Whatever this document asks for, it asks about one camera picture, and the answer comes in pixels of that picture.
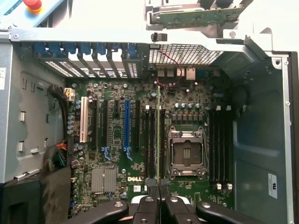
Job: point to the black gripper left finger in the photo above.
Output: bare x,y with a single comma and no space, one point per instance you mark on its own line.
149,210

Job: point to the green Dell motherboard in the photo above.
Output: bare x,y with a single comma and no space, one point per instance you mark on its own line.
116,121

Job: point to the silver CPU socket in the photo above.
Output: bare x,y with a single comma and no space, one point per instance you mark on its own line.
187,152

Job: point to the white PCI expansion slot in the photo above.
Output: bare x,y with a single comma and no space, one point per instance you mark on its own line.
84,119

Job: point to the grey metal PC case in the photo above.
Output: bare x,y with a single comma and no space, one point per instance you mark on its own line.
257,130

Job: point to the long black expansion slot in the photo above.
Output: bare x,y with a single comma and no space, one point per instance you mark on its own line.
106,123
137,123
94,123

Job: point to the black intrusion switch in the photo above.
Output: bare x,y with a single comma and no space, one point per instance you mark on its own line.
159,37

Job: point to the short black expansion slot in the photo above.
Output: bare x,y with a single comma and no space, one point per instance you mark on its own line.
116,107

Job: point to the red emergency stop button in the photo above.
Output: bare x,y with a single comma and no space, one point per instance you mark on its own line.
33,4

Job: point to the blue expansion slot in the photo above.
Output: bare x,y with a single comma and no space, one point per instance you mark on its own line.
127,123

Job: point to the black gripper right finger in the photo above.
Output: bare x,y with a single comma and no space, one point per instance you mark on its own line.
175,212

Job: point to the green graphics card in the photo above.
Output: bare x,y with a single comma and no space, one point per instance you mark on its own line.
198,17

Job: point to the white power connector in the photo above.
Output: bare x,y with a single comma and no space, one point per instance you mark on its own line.
69,94

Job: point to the light blue teach pendant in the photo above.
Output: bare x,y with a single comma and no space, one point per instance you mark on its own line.
14,14

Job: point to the white rating label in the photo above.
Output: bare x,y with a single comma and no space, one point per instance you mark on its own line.
272,185

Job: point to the black power supply shroud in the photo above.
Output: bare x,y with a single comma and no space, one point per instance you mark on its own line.
35,198

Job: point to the black RAM slot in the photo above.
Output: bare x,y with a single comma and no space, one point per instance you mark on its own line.
153,140
163,140
223,144
211,144
217,144
229,144
147,140

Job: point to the silver chipset heat sink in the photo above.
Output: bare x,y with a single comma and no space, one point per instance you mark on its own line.
103,180

